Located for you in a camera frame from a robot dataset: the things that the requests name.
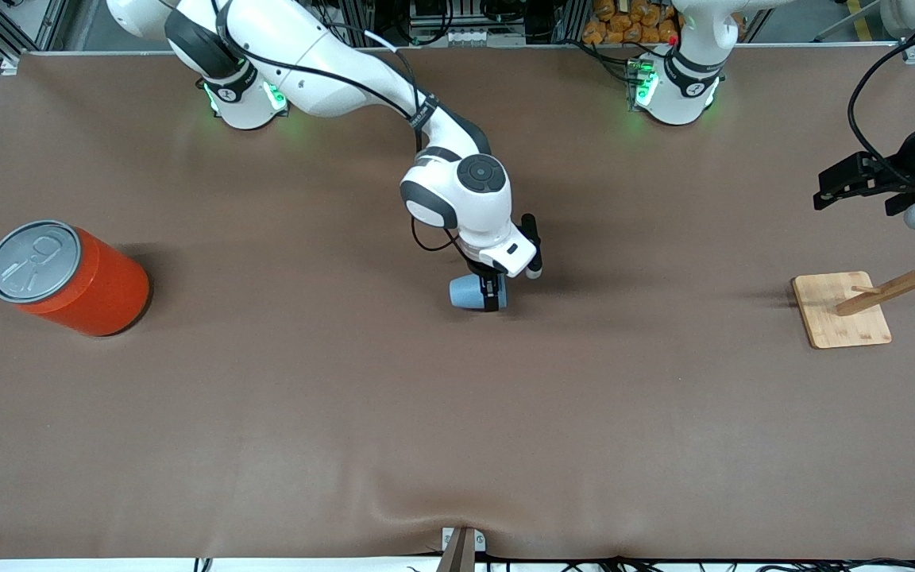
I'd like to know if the wooden mug tree stand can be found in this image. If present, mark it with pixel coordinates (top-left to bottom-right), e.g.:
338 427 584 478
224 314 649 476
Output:
791 224 915 350

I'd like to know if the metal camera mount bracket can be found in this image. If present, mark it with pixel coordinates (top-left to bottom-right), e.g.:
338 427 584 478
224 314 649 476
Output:
441 526 487 572

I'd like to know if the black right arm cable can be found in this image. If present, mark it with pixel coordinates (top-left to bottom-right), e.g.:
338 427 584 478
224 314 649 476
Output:
215 0 462 253

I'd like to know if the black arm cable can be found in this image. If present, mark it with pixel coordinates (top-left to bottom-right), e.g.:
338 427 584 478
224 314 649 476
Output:
215 0 462 253
848 28 915 172

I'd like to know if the light blue plastic cup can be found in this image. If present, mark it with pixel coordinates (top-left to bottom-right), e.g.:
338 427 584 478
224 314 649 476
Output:
449 274 508 312

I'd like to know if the orange packets pile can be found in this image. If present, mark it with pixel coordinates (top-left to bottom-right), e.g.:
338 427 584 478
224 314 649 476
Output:
582 0 685 45

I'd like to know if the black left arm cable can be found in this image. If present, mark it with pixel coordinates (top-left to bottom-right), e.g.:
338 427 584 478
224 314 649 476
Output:
848 28 915 172

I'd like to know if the brown table cover mat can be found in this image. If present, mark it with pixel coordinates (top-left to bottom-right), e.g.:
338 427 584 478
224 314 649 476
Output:
0 44 915 562

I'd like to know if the orange can with grey lid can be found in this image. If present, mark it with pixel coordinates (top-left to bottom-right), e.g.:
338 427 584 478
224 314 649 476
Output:
0 220 151 338

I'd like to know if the white terminal strip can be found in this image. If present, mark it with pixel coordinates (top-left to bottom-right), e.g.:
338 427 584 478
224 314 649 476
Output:
443 29 511 45

